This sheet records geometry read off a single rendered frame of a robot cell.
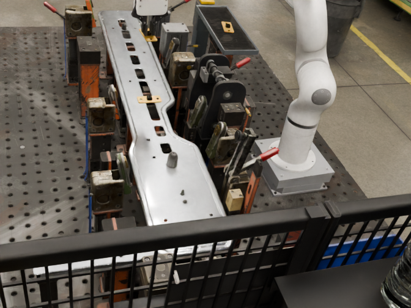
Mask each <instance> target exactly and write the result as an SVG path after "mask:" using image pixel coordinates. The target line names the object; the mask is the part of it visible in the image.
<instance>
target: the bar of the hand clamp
mask: <svg viewBox="0 0 411 308"><path fill-rule="evenodd" d="M234 136H235V140H236V141H239V143H238V145H237V148H236V150H235V152H234V154H233V157H232V159H231V162H230V163H229V166H228V168H227V170H226V173H225V176H229V171H231V170H232V173H231V175H230V177H231V176H233V175H239V173H240V171H241V170H242V167H243V165H244V163H245V160H246V158H247V156H248V154H249V152H250V150H251V148H252V146H253V143H254V141H255V140H256V139H258V137H259V136H258V135H256V134H255V133H254V131H253V129H252V128H245V129H244V131H243V134H242V132H241V131H240V130H237V131H236V132H235V135H234ZM228 182H229V180H228Z"/></svg>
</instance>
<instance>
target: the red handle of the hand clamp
mask: <svg viewBox="0 0 411 308"><path fill-rule="evenodd" d="M278 152H279V149H278V148H276V147H274V148H271V149H270V150H268V151H266V152H264V153H262V154H260V156H258V157H256V158H254V159H252V160H251V161H249V162H247V163H245V164H244V165H243V167H242V170H241V171H240V173H242V172H244V171H246V170H247V169H249V168H251V167H253V166H254V164H255V161H256V159H259V160H260V162H264V161H265V160H267V159H269V158H271V157H273V156H275V155H277V154H279V153H278Z"/></svg>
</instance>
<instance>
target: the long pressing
mask: <svg viewBox="0 0 411 308"><path fill-rule="evenodd" d="M131 13H132V11H127V10H102V11H100V12H99V13H98V19H99V22H100V26H101V29H102V32H103V36H104V39H105V43H106V47H107V50H108V54H109V58H110V61H111V65H112V68H113V72H114V75H115V79H116V82H117V86H118V89H119V93H120V97H121V100H122V104H123V107H124V111H125V115H126V118H127V122H128V126H129V129H130V132H131V136H132V142H131V145H130V148H129V150H128V156H129V159H130V163H131V168H132V171H133V175H134V178H135V182H136V187H137V189H138V194H139V198H140V201H141V205H142V208H143V212H144V217H145V220H146V224H147V226H152V225H157V224H167V223H172V222H182V221H191V220H197V219H207V218H216V217H222V216H227V214H226V211H225V209H224V206H223V204H222V202H221V199H220V197H219V195H218V192H217V189H216V187H215V185H214V183H213V180H212V178H211V176H210V173H209V171H208V168H207V166H206V164H205V162H204V159H203V157H202V155H201V152H200V150H199V148H198V146H197V145H196V144H194V143H192V142H190V141H188V140H186V139H183V138H181V137H179V136H178V135H176V134H175V133H174V131H173V129H172V126H171V123H170V121H169V118H168V115H167V113H166V112H167V111H168V110H169V109H170V108H171V107H173V106H174V103H175V98H174V96H173V93H172V90H171V88H170V86H169V83H168V80H167V79H166V76H165V73H164V71H163V69H162V67H161V64H160V61H159V60H158V57H157V54H156V52H155V50H154V47H153V45H152V42H147V41H146V40H145V39H144V37H143V36H142V34H141V33H140V31H139V29H141V24H142V22H141V21H140V20H139V19H137V18H134V17H132V15H131ZM118 20H124V21H125V23H126V24H127V29H126V30H123V29H122V27H120V26H119V22H118ZM122 31H128V32H129V34H130V37H131V38H124V37H123V35H122ZM126 43H132V44H133V46H134V48H135V51H128V49H127V46H126ZM144 52H145V53H144ZM130 56H137V57H138V59H139V63H140V64H139V65H134V64H132V61H131V58H130ZM136 69H141V70H142V71H143V73H144V76H145V79H138V78H137V75H136V73H135V70H136ZM154 80H155V81H154ZM129 81H131V82H129ZM139 82H146V83H147V85H148V87H149V90H150V93H151V96H155V95H159V96H160V98H161V100H162V102H159V103H154V104H155V107H156V109H157V112H158V115H159V118H160V120H152V119H151V117H150V114H149V110H148V108H147V105H146V103H138V100H137V97H141V96H143V93H142V90H141V87H140V85H139ZM155 127H163V129H164V131H165V134H166V136H157V134H156V132H155ZM148 139H150V140H149V141H148ZM161 144H169V146H170V148H171V151H172V152H176V153H177V154H178V162H177V167H175V168H170V167H168V166H167V165H166V164H167V160H168V155H169V153H167V154H165V153H163V152H162V149H161V146H160V145H161ZM153 157H155V158H153ZM182 190H184V195H183V196H182V195H180V193H181V192H182ZM184 200H187V203H183V201H184ZM210 214H213V216H210ZM164 219H167V220H168V221H167V222H164ZM231 241H232V240H231ZM231 241H222V242H217V246H216V249H215V252H216V251H225V250H228V249H229V247H230V244H231ZM212 244H213V243H209V244H200V245H198V249H197V252H196V254H204V253H209V252H211V249H212ZM193 247H194V246H187V247H179V249H178V253H177V257H183V256H188V255H192V252H193Z"/></svg>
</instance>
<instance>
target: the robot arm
mask: <svg viewBox="0 0 411 308"><path fill-rule="evenodd" d="M293 5H294V13H295V27H296V34H297V47H296V54H295V74H296V77H297V82H298V86H299V96H298V98H297V99H295V100H294V101H293V102H292V103H291V104H290V106H289V109H288V112H287V116H286V120H285V123H284V127H283V132H282V134H281V139H280V140H278V141H275V142H273V143H272V144H271V145H270V147H269V148H268V150H270V149H272V148H274V147H276V148H278V149H279V152H278V153H279V154H277V155H275V156H273V157H271V158H269V159H270V160H271V162H272V163H273V164H274V165H276V166H277V167H279V168H280V169H282V170H285V171H289V172H306V171H308V170H310V169H311V168H312V167H313V166H314V163H315V162H316V157H315V155H314V153H313V151H312V150H311V144H312V141H313V138H314V135H315V132H316V129H317V126H318V123H319V120H320V117H321V114H322V113H323V112H324V111H325V110H326V109H327V108H329V107H330V106H331V105H332V104H333V102H334V100H335V97H336V82H335V79H334V77H333V74H332V72H331V69H330V66H329V63H328V59H327V31H328V29H327V7H326V2H325V0H293ZM167 8H168V0H133V11H132V13H131V15H132V17H134V18H137V19H139V20H140V21H141V22H142V24H141V32H142V33H143V34H144V35H145V36H147V30H148V24H147V16H148V15H152V20H151V21H150V28H149V30H150V31H151V33H152V35H154V34H155V32H156V27H157V24H158V22H159V21H160V20H161V19H162V18H163V17H166V16H168V11H167Z"/></svg>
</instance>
